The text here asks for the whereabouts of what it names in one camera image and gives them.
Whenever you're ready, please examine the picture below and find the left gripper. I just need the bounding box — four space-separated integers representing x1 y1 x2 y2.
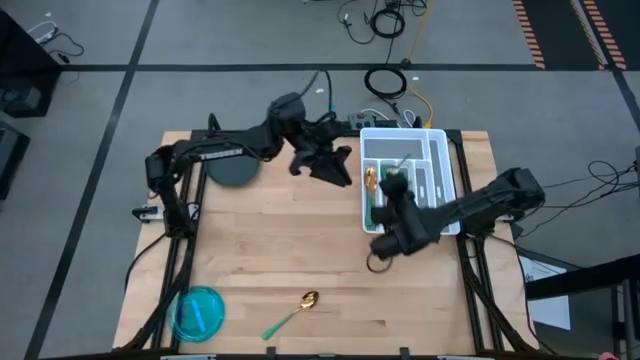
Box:
289 142 354 187

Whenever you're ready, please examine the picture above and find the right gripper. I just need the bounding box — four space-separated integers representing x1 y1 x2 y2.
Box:
370 174 440 254

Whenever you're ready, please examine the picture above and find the grey power strip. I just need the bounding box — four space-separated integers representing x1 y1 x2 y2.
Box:
348 112 399 129

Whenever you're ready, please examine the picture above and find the white cutlery tray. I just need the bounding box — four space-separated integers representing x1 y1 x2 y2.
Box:
359 127 461 236

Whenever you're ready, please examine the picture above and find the dark grey round plate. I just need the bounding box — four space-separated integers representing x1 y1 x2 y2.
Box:
206 154 261 189

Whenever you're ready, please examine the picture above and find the white paper sheet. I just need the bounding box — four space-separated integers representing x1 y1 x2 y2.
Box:
519 255 572 331

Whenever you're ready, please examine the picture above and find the black side table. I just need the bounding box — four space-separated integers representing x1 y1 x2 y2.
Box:
524 253 640 360

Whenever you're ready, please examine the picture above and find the black box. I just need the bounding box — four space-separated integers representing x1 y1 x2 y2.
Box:
0 122 31 200

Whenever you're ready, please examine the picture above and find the black cabinet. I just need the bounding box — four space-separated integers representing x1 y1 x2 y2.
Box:
0 9 62 119

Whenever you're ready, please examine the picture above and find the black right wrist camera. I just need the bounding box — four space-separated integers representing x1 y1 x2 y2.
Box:
369 232 416 261

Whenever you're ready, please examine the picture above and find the yellow cable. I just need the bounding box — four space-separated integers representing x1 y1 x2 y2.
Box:
405 0 435 129

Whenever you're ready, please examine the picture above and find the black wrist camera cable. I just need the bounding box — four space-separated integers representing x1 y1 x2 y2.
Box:
366 252 395 275

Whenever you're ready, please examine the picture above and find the black coiled cable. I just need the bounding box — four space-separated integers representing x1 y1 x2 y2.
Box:
368 7 406 40
363 66 409 101

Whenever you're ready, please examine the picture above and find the black metal table frame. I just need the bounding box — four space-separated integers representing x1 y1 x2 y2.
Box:
149 112 506 359

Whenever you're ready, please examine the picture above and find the black sleeved cable bundle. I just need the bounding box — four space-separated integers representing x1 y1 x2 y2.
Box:
452 239 540 354
115 232 201 351

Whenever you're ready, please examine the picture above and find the white cable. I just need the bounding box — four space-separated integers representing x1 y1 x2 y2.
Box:
25 12 59 46

